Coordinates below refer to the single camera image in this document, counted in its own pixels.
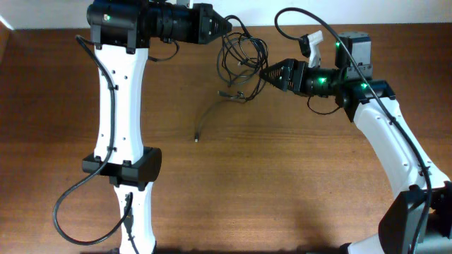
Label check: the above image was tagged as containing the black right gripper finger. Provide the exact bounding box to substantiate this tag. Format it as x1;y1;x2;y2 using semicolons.
263;76;290;92
259;59;295;80

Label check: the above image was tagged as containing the black cable bundle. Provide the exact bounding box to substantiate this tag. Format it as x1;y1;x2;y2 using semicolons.
194;14;270;143

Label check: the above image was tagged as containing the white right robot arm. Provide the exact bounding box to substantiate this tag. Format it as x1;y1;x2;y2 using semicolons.
259;32;451;253

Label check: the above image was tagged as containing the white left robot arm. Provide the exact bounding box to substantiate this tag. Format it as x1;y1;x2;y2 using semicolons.
82;1;232;253

